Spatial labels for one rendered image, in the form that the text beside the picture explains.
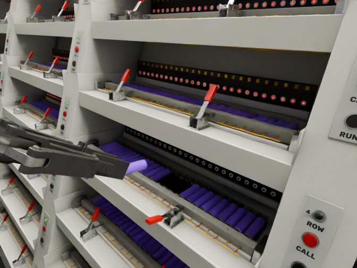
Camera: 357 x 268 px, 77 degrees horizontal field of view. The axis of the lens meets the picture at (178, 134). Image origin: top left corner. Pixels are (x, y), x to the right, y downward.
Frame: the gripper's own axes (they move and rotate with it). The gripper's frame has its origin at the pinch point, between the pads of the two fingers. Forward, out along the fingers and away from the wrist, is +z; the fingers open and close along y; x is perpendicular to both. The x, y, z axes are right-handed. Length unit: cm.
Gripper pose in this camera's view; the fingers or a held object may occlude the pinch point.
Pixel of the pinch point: (104, 164)
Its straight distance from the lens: 37.6
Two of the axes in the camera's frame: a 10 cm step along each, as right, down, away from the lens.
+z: 5.3, 2.9, 8.0
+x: -4.0, 9.1, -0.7
